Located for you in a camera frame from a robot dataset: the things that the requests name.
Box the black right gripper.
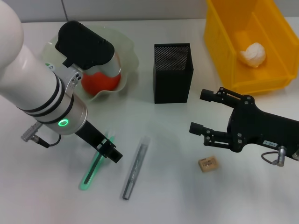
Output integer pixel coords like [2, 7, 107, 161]
[189, 86, 299, 162]

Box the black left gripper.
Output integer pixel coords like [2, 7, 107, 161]
[74, 120, 123, 164]

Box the green utility knife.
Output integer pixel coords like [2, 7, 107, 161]
[78, 133, 117, 191]

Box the tan eraser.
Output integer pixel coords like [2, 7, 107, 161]
[198, 156, 220, 173]

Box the orange fruit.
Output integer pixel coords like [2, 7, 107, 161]
[82, 53, 121, 96]

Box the white paper ball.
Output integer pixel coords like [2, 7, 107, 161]
[238, 42, 267, 69]

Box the grey pen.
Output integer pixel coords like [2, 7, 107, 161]
[121, 136, 151, 201]

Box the black mesh pen holder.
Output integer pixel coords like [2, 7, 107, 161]
[153, 43, 194, 104]

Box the pale green glass fruit plate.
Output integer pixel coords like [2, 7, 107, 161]
[42, 25, 139, 103]

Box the yellow plastic bin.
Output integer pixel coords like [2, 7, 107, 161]
[202, 0, 299, 98]

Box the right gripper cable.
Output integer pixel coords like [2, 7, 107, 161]
[261, 146, 287, 167]

